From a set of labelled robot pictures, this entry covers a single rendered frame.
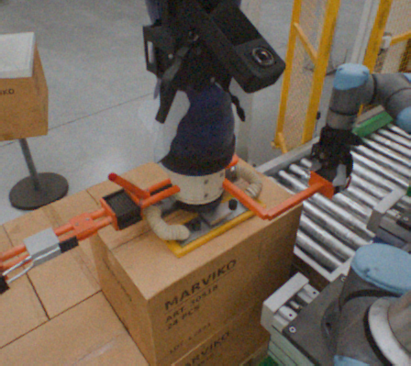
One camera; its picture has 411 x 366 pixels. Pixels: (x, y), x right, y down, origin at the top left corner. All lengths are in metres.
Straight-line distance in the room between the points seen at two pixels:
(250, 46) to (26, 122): 2.03
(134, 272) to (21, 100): 1.42
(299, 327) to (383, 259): 0.25
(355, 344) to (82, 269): 1.21
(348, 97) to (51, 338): 1.20
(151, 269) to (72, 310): 0.54
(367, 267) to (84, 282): 1.15
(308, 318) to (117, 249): 0.55
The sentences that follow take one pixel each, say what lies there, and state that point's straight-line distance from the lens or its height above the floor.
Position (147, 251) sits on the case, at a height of 0.94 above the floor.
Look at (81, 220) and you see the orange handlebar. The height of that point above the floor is 1.09.
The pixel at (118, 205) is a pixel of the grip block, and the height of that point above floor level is 1.09.
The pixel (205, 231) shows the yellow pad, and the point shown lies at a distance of 1.13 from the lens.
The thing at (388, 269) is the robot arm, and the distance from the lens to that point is 0.73.
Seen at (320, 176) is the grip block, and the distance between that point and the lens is 1.17.
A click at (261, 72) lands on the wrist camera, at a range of 0.37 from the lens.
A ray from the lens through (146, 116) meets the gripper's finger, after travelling 0.46.
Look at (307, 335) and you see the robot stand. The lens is 0.89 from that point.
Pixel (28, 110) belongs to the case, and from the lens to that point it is 2.31.
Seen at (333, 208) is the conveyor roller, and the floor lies 0.54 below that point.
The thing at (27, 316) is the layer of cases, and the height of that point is 0.54.
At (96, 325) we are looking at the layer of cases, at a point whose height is 0.54.
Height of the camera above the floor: 1.79
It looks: 37 degrees down
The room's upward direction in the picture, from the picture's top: straight up
